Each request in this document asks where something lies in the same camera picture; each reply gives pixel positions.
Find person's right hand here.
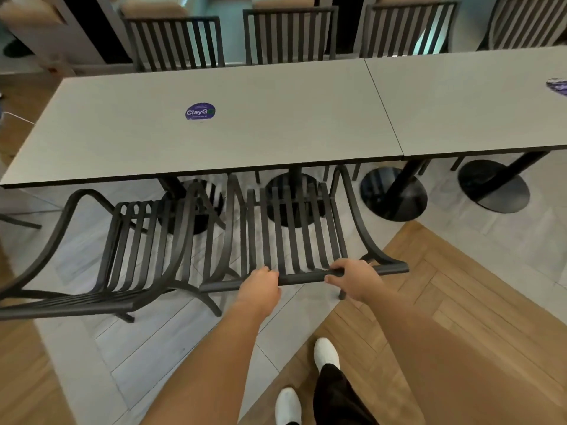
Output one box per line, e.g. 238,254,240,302
325,259,385,303

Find person's left hand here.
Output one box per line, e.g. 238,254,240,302
237,266,282,320

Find dark metal slatted chair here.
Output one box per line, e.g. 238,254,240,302
198,164,410,302
242,6,339,66
123,15,226,72
0,181,231,324
478,0,567,52
360,0,460,59

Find person's right forearm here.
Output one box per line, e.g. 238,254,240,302
346,285,567,425

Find person's left forearm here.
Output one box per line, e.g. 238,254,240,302
141,302,281,425

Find person's right white shoe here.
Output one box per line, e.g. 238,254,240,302
314,337,341,372

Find person's white shoe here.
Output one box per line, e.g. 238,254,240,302
314,337,341,372
275,387,303,425

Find person's black trousers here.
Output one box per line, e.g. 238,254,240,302
286,363,378,425

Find person's left white shoe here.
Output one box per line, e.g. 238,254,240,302
275,387,303,425

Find round blue sticker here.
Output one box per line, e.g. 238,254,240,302
185,103,217,122

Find beige seat cushion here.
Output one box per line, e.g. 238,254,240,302
120,0,190,18
0,0,68,28
252,0,318,9

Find black round table pedestal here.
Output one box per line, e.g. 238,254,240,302
457,151,551,214
157,176,225,236
360,159,429,223
265,170,327,229

